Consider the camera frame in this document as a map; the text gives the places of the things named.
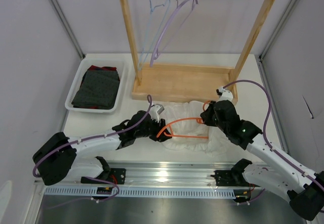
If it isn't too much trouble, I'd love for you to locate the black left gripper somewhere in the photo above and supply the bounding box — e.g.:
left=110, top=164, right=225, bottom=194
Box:
left=135, top=115, right=172, bottom=142

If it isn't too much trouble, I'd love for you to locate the orange plastic hanger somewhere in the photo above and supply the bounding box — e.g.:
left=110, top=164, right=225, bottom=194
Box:
left=161, top=101, right=211, bottom=142

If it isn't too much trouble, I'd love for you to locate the white skirt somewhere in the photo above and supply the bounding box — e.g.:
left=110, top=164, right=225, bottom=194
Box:
left=161, top=101, right=229, bottom=156

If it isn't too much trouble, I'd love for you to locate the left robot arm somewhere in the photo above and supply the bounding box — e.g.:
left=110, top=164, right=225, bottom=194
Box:
left=32, top=110, right=171, bottom=186

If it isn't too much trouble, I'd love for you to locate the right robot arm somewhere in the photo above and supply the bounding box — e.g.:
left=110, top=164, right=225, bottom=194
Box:
left=200, top=100, right=323, bottom=221

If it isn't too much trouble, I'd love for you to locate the purple plastic hanger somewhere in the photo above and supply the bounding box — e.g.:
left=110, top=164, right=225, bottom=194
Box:
left=150, top=0, right=198, bottom=67

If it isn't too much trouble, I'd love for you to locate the wooden clothes rack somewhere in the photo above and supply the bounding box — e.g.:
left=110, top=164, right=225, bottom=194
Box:
left=119, top=0, right=275, bottom=103

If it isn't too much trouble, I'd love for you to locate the dark folded garment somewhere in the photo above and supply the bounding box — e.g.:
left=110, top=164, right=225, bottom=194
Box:
left=71, top=65, right=120, bottom=110

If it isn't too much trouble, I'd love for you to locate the white plastic basket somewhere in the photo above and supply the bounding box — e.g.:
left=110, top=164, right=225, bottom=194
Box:
left=65, top=58, right=128, bottom=114

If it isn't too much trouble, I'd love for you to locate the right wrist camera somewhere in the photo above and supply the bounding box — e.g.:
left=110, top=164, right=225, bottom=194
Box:
left=216, top=87, right=233, bottom=102

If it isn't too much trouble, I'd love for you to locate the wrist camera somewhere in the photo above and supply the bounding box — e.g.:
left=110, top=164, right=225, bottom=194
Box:
left=216, top=87, right=233, bottom=102
left=149, top=104, right=165, bottom=122

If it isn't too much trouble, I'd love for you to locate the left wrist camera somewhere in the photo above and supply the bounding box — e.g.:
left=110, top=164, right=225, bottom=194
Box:
left=149, top=104, right=165, bottom=122

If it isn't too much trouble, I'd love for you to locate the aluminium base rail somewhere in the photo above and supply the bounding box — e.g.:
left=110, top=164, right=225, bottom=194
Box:
left=34, top=160, right=279, bottom=187

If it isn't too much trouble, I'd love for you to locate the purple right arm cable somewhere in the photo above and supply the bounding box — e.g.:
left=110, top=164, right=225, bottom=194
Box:
left=222, top=79, right=324, bottom=192

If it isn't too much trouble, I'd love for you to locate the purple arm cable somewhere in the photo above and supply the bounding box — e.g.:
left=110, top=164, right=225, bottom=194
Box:
left=32, top=94, right=153, bottom=178
left=222, top=79, right=324, bottom=192

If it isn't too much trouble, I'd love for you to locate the white slotted cable duct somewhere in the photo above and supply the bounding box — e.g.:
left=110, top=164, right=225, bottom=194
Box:
left=45, top=186, right=236, bottom=199

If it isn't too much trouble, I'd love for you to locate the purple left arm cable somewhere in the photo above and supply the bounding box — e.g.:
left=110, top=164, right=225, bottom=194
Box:
left=32, top=94, right=153, bottom=178

